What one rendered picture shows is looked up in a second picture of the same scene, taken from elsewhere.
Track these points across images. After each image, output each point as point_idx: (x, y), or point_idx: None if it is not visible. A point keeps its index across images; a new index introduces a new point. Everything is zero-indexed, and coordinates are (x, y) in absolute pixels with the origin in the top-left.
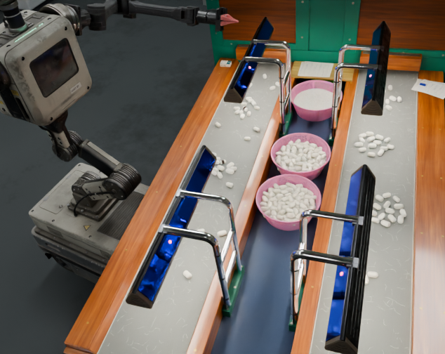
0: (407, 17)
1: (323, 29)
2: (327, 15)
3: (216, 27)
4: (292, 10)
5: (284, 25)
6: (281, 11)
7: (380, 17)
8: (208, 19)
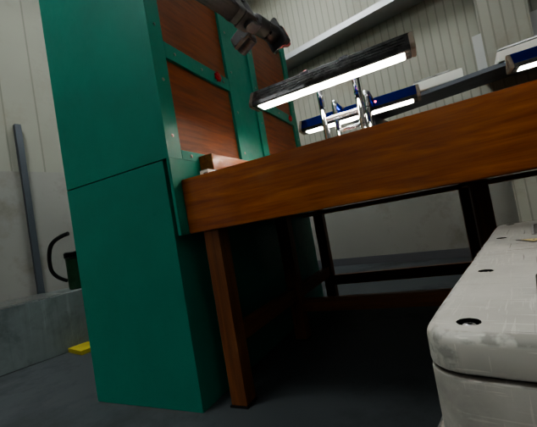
0: (281, 144)
1: (252, 148)
2: (251, 133)
3: (285, 35)
4: (230, 121)
5: (229, 139)
6: (224, 121)
7: (273, 141)
8: (272, 24)
